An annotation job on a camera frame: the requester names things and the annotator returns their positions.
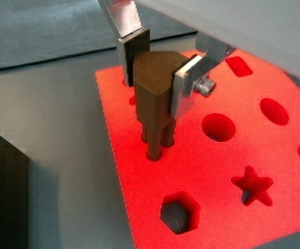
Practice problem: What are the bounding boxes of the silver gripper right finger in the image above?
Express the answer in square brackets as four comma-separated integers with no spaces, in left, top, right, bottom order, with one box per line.
[171,32,234,120]

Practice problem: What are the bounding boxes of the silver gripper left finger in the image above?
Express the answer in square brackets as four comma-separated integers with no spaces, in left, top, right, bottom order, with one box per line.
[98,0,150,87]

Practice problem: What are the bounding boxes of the brown three prong peg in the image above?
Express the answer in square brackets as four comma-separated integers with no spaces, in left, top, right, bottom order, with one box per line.
[133,51,188,160]

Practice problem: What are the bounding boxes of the red shape sorting board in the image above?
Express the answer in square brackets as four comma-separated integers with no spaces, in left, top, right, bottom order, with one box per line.
[95,51,300,249]

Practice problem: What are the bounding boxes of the dark grey curved holder block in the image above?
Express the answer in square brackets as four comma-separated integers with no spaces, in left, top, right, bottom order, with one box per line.
[0,136,29,249]

